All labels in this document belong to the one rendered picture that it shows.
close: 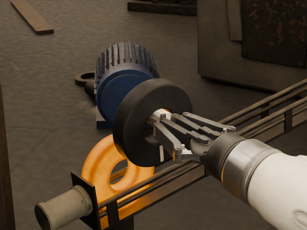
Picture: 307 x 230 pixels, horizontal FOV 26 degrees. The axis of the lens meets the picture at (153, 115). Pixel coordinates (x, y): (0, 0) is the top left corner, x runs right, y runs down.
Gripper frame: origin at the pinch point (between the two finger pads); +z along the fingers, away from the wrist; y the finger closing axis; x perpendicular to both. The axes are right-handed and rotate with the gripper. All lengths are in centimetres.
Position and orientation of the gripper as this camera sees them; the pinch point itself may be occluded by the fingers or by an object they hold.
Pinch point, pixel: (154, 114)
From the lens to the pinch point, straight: 113.3
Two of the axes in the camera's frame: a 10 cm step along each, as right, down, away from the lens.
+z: -6.3, -3.6, 6.9
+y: 7.8, -2.6, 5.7
